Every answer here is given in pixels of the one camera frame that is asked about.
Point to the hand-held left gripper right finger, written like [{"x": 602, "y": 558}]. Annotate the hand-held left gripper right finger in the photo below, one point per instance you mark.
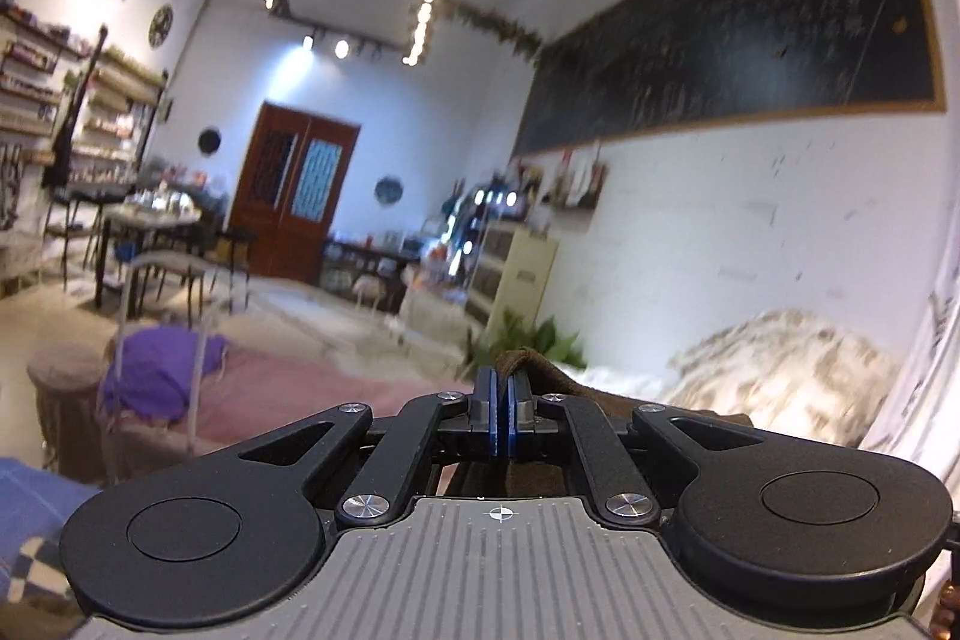
[{"x": 517, "y": 413}]

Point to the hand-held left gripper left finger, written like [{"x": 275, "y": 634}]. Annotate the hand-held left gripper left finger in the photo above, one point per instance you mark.
[{"x": 489, "y": 413}]

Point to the brown small garment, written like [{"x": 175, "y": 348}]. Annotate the brown small garment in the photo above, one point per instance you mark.
[{"x": 551, "y": 374}]

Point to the green potted plant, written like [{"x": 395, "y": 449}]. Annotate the green potted plant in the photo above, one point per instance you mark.
[{"x": 536, "y": 340}]

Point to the cream cabinet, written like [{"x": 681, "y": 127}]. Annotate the cream cabinet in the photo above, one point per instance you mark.
[{"x": 517, "y": 272}]

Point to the pink bed cover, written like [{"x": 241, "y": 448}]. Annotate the pink bed cover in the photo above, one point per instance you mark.
[{"x": 300, "y": 385}]

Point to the low dark side table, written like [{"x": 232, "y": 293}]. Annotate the low dark side table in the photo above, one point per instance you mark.
[{"x": 367, "y": 261}]

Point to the white furry blanket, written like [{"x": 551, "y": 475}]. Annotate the white furry blanket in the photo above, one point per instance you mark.
[{"x": 780, "y": 370}]

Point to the brown wooden double door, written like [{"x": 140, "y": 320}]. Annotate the brown wooden double door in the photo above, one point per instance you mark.
[{"x": 262, "y": 197}]

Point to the purple cloth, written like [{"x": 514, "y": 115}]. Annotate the purple cloth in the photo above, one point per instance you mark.
[{"x": 157, "y": 370}]

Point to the dark table with tableware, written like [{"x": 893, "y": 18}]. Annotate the dark table with tableware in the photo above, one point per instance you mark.
[{"x": 154, "y": 218}]

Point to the dried leaf garland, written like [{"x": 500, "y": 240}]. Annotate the dried leaf garland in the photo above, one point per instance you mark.
[{"x": 502, "y": 25}]

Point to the round grey stool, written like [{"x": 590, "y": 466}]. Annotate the round grey stool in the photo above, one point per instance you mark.
[{"x": 64, "y": 377}]

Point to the large black chalkboard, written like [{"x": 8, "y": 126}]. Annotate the large black chalkboard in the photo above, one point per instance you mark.
[{"x": 750, "y": 10}]

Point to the blue checked cloth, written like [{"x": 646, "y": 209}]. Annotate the blue checked cloth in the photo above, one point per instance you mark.
[{"x": 30, "y": 520}]

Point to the small wall shelf with bottles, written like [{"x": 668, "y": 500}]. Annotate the small wall shelf with bottles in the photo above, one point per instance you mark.
[{"x": 581, "y": 186}]

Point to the blue round wall plate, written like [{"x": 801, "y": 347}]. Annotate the blue round wall plate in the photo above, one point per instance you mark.
[{"x": 389, "y": 191}]

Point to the metal frame chair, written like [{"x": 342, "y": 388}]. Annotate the metal frame chair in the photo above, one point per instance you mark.
[{"x": 174, "y": 265}]

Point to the dark round wall plate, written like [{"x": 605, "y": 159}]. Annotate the dark round wall plate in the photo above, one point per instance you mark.
[{"x": 210, "y": 141}]

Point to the wall shelves with goods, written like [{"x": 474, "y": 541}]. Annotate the wall shelves with goods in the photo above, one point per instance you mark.
[{"x": 45, "y": 85}]

